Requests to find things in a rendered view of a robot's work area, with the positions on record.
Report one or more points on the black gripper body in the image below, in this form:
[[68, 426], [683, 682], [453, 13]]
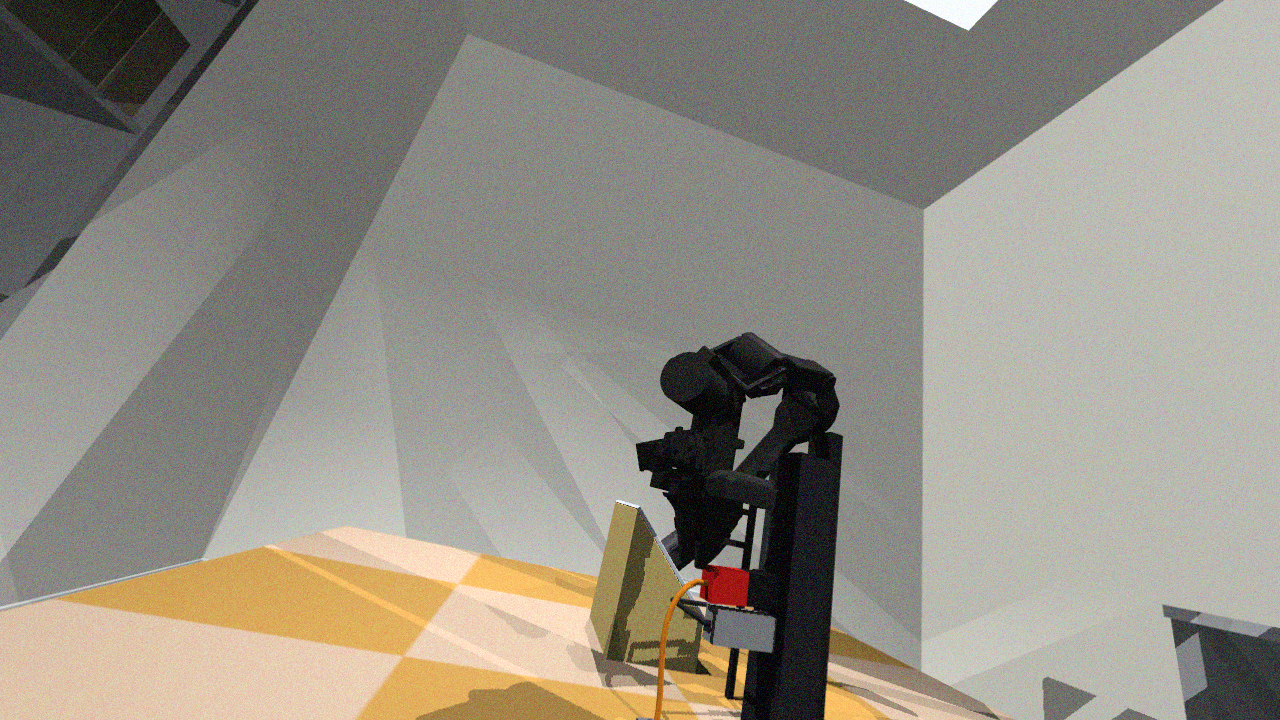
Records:
[[718, 480]]

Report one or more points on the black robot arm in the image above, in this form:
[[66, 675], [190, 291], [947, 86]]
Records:
[[711, 384]]

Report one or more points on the black vertical post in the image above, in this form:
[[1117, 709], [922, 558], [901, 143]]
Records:
[[793, 686]]

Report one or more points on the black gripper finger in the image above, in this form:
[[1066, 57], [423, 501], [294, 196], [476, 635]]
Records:
[[686, 522], [715, 521]]

